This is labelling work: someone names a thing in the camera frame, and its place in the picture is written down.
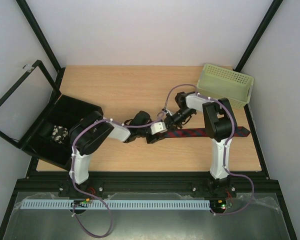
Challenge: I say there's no red navy striped tie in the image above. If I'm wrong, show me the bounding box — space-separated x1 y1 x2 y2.
159 126 251 139

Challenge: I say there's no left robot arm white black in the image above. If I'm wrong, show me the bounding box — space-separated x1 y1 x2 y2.
69 111 167 185

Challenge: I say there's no black divided storage box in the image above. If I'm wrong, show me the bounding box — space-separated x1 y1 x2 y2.
23 95 104 171

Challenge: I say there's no light green plastic basket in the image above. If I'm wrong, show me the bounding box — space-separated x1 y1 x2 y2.
197 63 254 109

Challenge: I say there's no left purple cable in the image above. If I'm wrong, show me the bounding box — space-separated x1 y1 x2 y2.
71 110 166 237

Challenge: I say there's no black white patterned rolled tie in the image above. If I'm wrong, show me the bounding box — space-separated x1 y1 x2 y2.
51 125 69 144

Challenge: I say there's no left black frame post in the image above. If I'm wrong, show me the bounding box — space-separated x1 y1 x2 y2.
15 0 62 73

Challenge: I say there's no light blue slotted cable duct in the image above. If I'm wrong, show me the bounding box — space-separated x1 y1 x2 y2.
20 199 211 211

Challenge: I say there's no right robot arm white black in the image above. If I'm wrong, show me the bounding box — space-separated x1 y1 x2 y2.
164 92 238 196

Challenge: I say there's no black frame post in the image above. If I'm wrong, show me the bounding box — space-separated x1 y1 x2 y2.
15 0 62 73
234 0 283 73

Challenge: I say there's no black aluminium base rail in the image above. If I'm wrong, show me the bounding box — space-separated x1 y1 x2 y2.
12 172 283 199

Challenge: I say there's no black open box lid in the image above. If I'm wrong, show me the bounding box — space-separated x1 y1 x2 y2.
0 60 62 149

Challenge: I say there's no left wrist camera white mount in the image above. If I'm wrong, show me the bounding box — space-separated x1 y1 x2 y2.
150 121 167 135

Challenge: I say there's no right black frame post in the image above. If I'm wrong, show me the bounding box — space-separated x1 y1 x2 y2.
234 0 283 73

